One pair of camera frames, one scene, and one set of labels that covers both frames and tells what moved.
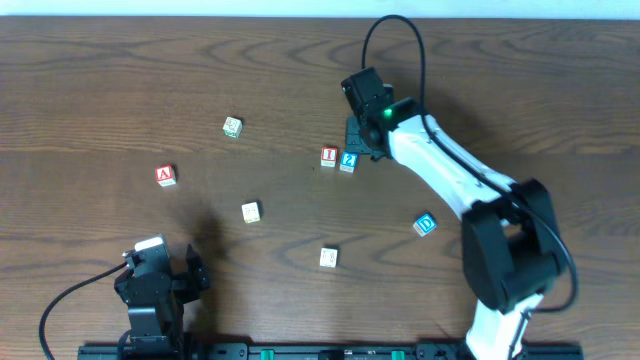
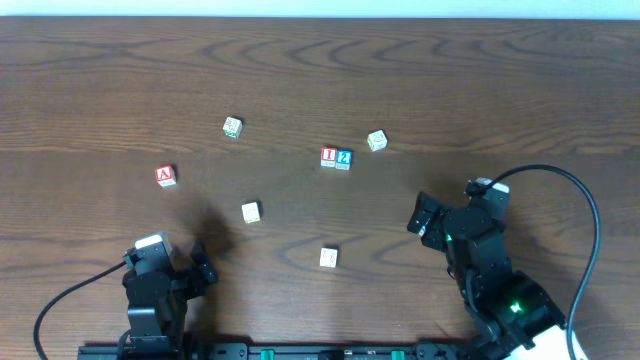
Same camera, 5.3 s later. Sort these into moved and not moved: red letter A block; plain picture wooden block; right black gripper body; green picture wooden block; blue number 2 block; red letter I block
Moved: right black gripper body; blue number 2 block
Not moved: plain picture wooden block; green picture wooden block; red letter A block; red letter I block
